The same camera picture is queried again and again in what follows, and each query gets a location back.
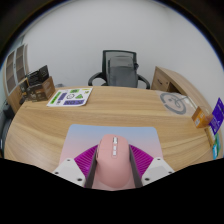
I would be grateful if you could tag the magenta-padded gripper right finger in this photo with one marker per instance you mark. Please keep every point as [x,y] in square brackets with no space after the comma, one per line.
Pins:
[153,170]

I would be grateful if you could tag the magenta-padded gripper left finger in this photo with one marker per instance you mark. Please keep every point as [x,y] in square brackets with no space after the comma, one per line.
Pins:
[71,170]

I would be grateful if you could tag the pink computer mouse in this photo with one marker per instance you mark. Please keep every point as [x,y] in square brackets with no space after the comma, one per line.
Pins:
[113,163]

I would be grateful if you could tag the blue-pink gradient mouse pad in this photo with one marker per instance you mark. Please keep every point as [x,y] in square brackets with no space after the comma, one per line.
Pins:
[83,136]

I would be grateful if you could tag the teal packet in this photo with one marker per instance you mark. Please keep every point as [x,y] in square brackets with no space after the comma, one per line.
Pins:
[216,146]

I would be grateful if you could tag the small orange box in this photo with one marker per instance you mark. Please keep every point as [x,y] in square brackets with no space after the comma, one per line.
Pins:
[201,117]

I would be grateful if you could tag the white sticker sheet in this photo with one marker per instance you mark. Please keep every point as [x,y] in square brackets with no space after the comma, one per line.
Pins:
[71,96]

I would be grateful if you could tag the black leather sofa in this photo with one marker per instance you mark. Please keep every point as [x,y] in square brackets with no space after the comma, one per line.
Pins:
[4,128]

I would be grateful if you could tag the purple box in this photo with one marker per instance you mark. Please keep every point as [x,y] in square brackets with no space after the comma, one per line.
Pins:
[217,116]

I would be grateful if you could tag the wide brown cardboard box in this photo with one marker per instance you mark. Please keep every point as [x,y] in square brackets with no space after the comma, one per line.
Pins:
[41,91]

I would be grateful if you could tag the wooden side desk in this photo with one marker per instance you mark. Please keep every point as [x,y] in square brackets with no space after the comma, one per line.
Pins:
[173,81]

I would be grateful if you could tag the tall brown cardboard box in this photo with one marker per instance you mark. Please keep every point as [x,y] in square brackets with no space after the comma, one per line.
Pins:
[22,90]

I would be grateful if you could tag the black cardboard box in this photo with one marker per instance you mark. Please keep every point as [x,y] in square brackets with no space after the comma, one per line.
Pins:
[36,75]

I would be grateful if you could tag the grey backpack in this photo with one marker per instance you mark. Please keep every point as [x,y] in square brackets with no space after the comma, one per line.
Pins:
[121,71]

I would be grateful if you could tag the black mesh office chair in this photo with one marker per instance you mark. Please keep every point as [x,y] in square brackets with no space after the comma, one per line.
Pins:
[105,63]

